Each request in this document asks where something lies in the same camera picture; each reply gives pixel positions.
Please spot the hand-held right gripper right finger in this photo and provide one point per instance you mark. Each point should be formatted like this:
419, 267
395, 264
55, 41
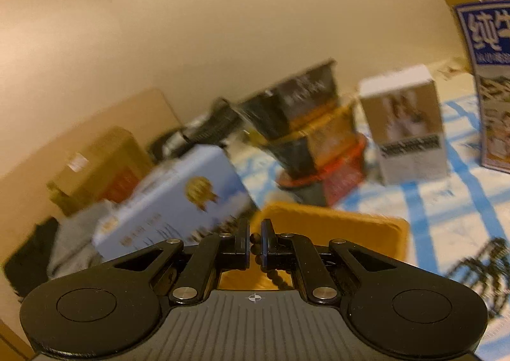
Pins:
266, 243

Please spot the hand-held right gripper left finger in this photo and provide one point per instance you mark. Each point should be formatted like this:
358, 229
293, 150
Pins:
243, 243

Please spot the orange plastic tray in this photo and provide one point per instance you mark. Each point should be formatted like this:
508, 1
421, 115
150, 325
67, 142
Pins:
338, 233

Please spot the light blue milk carton box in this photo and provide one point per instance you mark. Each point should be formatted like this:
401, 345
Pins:
171, 201

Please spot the red label instant noodle bowl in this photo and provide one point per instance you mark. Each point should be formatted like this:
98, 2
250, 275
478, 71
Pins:
342, 176

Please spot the orange label instant noodle bowl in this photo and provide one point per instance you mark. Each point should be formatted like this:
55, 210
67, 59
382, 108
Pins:
318, 134

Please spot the brown cardboard box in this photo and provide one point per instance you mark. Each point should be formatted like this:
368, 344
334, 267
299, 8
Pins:
99, 162

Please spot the grey cloth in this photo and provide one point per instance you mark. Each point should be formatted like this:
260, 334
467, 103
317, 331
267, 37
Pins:
75, 237

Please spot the blue checked tablecloth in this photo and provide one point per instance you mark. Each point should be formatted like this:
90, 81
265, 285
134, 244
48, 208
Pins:
438, 217

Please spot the small white product box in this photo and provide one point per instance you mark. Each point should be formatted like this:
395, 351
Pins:
406, 126

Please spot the dark cloth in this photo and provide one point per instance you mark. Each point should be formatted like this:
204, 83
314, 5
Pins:
28, 261

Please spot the dark blue milk carton box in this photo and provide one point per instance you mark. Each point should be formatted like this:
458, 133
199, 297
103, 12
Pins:
490, 78

